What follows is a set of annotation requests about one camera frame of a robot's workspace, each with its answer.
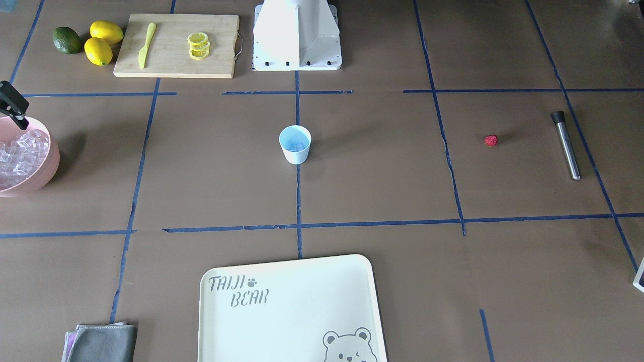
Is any light blue cup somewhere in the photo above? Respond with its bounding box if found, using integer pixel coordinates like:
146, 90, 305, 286
279, 125, 312, 165

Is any green avocado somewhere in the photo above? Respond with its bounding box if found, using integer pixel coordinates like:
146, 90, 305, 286
52, 27, 83, 55

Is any pile of clear ice cubes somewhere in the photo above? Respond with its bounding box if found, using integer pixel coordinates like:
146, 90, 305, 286
1, 130, 51, 190

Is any pink bowl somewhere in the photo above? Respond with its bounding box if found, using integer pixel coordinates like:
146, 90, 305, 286
2, 117, 60, 198

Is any yellow lemon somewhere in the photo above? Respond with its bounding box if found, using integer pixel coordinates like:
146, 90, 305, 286
90, 20, 124, 45
84, 37, 113, 66

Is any cream bear tray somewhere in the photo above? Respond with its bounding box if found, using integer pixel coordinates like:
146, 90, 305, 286
196, 254, 388, 361

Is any grey folded cloth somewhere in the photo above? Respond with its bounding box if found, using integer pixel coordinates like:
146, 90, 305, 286
61, 322, 137, 361

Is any wooden cutting board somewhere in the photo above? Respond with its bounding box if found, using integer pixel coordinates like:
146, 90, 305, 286
113, 14, 240, 79

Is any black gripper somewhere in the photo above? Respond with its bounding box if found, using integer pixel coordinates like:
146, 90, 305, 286
1, 81, 30, 130

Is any yellow lemon lower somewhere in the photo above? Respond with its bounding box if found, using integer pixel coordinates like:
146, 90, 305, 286
84, 37, 113, 66

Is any red strawberry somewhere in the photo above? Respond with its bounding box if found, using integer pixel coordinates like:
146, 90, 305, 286
485, 134, 499, 147

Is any yellow lemon upper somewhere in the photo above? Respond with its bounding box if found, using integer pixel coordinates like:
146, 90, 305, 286
90, 20, 124, 45

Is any yellow plastic knife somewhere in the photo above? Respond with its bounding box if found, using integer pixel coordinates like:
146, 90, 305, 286
138, 23, 156, 69

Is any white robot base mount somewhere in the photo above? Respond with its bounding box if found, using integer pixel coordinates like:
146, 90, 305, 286
253, 1, 343, 71

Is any lemon slices stack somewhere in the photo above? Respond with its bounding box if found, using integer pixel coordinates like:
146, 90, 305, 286
187, 32, 211, 60

